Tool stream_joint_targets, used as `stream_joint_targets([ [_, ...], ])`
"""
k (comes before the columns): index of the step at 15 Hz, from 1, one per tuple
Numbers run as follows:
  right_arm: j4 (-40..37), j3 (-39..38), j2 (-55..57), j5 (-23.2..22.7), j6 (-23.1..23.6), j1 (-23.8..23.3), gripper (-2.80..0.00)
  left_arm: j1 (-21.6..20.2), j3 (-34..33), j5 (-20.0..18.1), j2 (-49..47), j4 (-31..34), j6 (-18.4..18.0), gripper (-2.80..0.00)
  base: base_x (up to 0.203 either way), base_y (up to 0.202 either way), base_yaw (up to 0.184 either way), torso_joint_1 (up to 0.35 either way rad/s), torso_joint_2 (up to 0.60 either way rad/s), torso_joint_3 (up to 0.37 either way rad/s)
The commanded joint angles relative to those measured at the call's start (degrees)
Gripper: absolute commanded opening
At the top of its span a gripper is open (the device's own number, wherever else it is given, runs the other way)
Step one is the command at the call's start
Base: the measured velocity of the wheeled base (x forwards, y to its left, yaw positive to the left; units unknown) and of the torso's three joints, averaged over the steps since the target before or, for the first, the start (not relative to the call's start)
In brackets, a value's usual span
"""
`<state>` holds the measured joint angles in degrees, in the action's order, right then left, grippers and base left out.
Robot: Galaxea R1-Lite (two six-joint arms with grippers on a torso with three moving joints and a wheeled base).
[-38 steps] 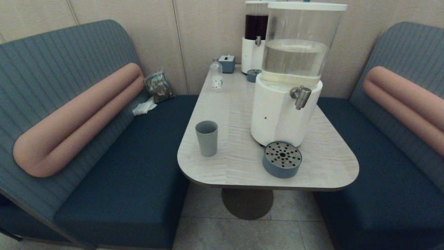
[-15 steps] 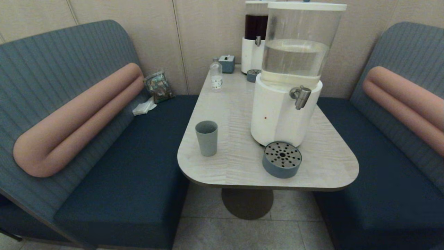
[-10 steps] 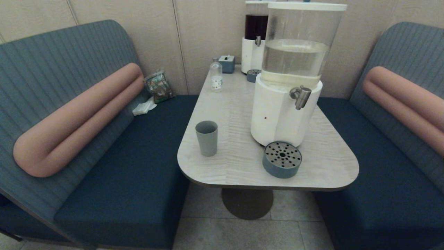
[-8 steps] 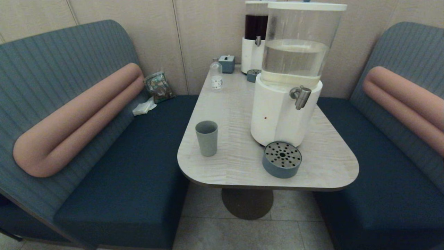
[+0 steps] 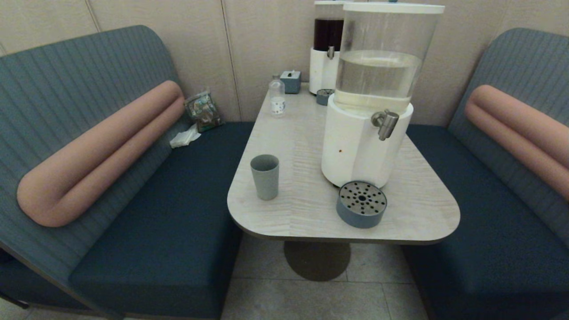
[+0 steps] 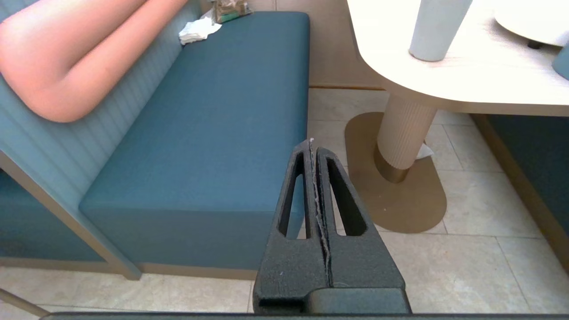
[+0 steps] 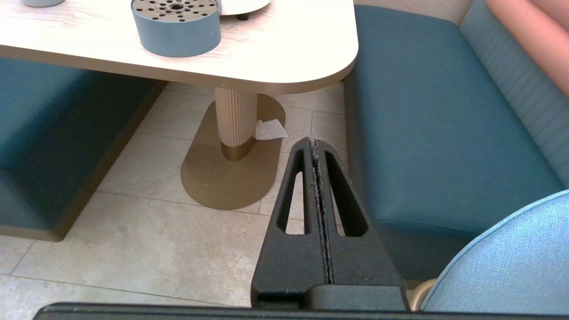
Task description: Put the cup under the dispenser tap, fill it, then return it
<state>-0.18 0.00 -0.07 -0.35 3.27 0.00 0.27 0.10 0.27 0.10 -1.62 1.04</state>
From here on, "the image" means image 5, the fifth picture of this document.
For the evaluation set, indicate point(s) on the grey plastic cup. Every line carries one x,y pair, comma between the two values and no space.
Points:
265,180

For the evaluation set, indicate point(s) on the steel water dispenser tap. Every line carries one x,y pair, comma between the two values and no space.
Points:
387,124

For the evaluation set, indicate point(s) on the clear plastic bottle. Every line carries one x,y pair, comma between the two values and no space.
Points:
277,104

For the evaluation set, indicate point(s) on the clear water dispenser white base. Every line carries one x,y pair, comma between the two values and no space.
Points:
351,146

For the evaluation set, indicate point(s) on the small blue round drip tray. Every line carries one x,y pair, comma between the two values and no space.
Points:
323,100

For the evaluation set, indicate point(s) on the blue-grey tissue box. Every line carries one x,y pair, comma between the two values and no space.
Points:
290,84

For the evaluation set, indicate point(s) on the printed snack bag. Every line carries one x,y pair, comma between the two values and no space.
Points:
204,113

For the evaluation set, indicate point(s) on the large blue round drip tray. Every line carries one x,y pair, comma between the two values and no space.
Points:
360,218

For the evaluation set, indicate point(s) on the dark beverage dispenser white base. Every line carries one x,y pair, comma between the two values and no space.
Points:
322,66

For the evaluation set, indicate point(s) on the crumpled white tissue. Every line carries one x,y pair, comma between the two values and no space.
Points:
184,138

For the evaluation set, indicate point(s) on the small steel beverage dispenser tap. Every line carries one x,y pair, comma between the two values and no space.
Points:
331,52

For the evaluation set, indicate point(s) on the blue upholstered booth sofa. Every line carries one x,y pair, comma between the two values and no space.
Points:
489,231
178,213

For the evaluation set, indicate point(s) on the pink bolster cushion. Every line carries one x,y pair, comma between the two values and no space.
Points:
520,129
89,155

